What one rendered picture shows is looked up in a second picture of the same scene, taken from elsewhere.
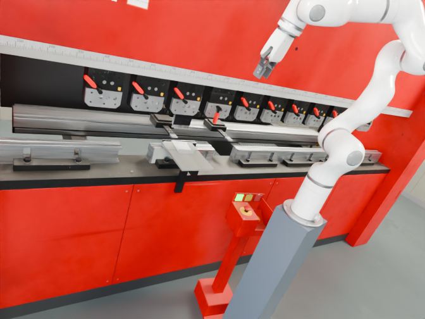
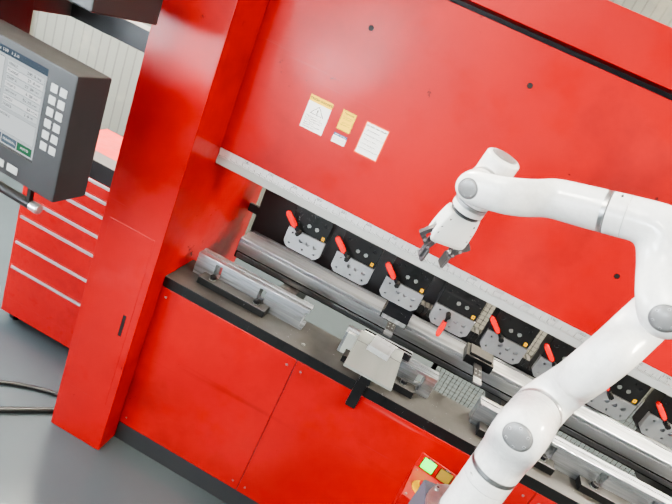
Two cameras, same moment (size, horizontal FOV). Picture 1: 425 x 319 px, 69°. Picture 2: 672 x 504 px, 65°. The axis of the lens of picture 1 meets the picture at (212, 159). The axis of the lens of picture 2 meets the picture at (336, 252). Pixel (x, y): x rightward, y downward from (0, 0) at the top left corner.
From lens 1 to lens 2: 87 cm
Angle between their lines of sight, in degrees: 41
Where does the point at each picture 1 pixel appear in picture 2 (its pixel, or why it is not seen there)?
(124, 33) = (343, 180)
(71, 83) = not seen: hidden behind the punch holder
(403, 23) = (640, 242)
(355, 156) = (517, 431)
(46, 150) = (234, 277)
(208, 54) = not seen: hidden behind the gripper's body
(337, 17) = (495, 200)
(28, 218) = (185, 336)
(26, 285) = (157, 415)
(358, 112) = (561, 369)
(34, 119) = (256, 249)
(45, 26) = (271, 155)
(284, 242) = not seen: outside the picture
